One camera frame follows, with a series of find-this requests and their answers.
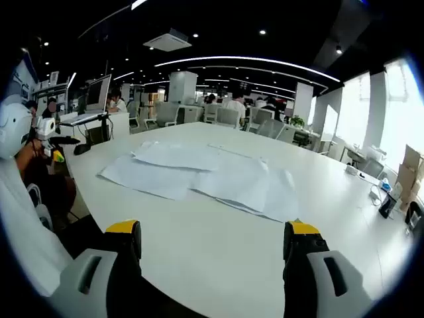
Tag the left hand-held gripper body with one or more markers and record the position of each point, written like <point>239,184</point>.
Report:
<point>45,127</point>

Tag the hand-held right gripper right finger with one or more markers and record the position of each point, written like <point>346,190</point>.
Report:
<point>298,258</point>

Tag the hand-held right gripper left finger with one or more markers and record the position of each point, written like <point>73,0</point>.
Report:
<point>127,251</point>

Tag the black oblong object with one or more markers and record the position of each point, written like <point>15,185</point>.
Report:
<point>64,139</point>

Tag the white chest-worn device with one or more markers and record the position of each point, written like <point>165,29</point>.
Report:
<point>13,129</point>

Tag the white storage shelf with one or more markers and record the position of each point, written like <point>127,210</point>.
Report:
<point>53,89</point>

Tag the white plastic chair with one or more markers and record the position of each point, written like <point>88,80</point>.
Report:
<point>41,208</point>

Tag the silver laptop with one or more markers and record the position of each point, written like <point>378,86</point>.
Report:
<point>97,94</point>

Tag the white office desk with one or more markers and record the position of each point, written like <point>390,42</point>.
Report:
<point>117,126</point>

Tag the person's white shirt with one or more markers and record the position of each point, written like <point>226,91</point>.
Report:
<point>23,232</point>

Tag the white table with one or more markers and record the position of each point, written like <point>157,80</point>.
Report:
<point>215,265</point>

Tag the small white box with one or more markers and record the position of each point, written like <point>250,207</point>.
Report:
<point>351,169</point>

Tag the small black device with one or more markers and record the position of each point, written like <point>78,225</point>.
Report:
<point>387,205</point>

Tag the blue tissue pack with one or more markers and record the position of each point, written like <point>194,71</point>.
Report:
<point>386,185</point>

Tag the brown cardboard box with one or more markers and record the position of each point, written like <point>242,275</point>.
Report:
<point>414,159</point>
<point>409,192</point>

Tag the green potted plant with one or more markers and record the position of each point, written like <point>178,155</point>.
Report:
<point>297,122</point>

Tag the white square pillar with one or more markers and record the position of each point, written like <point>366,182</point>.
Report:
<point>182,86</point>
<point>303,102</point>

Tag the ceiling air conditioner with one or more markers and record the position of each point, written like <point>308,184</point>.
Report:
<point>169,39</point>

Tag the wide ceiling light strip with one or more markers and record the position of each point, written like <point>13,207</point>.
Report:
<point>138,4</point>

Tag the group of white office chairs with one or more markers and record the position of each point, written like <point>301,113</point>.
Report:
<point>228,116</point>

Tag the thin ceiling light strip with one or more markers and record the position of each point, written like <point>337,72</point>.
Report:
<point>248,59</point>

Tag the blue white wall posters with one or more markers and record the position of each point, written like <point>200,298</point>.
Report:
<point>24,83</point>

